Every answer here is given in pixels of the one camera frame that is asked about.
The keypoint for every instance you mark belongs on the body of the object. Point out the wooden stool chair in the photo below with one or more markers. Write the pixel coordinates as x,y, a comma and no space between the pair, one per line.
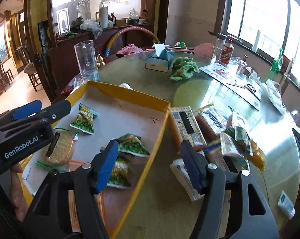
29,68

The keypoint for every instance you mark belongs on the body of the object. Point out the orange cracker packet on table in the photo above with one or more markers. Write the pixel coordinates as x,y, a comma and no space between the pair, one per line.
185,127

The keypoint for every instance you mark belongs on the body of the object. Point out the small clear bottle red cap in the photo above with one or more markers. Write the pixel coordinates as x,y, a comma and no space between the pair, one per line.
242,65

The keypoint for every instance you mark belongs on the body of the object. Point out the person's left hand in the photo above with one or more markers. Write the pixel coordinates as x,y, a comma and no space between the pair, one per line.
16,193

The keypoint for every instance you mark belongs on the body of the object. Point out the white box packet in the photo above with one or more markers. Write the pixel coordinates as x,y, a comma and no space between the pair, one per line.
178,168

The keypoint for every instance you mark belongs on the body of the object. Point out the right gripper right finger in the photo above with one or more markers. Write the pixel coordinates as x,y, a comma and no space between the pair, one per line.
249,213

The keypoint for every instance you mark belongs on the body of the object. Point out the colourful hula hoop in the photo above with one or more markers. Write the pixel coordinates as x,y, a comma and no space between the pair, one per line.
140,35

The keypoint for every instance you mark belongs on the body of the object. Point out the dark blue cracker packet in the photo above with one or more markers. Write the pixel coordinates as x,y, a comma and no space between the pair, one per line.
214,155

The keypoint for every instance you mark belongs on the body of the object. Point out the tissue box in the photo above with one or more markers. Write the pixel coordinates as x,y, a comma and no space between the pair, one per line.
160,59

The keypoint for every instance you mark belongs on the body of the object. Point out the round cracker zip bag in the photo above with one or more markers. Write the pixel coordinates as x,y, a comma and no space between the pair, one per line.
59,152

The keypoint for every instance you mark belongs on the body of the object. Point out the orange cracker packet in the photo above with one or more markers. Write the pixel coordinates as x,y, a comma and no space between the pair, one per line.
211,122
185,127
85,205

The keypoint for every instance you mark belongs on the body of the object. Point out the green cloth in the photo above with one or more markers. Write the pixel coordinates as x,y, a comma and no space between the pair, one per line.
183,69

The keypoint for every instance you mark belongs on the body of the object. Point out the pink cloth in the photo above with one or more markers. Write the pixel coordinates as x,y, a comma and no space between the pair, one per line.
130,49

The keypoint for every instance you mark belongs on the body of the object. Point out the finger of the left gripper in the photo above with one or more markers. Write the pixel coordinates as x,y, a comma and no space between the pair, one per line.
53,113
20,112

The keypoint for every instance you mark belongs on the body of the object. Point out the green pea snack packet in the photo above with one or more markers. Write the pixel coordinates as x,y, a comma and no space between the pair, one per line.
84,119

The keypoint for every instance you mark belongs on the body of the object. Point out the white cream tube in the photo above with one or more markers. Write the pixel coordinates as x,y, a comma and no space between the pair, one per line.
286,205

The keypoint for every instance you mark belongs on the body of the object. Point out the green plastic bottle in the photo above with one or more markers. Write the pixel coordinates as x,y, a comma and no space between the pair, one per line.
275,68

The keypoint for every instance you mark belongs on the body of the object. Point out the white thermos jug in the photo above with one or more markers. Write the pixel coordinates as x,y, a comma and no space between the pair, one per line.
102,15

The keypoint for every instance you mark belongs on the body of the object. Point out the yellow rimmed white tray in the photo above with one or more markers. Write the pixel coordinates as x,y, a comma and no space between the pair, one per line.
121,111

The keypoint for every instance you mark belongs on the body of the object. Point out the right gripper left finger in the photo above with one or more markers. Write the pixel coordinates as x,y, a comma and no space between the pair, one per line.
48,215

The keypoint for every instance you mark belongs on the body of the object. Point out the yellow snack packet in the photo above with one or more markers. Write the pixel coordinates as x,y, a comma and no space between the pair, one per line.
258,158

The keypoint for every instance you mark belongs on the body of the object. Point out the white liquor bottle red label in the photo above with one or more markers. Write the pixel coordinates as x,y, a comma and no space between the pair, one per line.
226,52

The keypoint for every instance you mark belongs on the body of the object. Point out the small gold ornament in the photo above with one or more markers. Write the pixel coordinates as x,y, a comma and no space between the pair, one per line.
99,60

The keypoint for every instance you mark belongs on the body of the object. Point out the white plastic bag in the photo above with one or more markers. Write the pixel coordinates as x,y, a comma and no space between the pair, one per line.
271,89

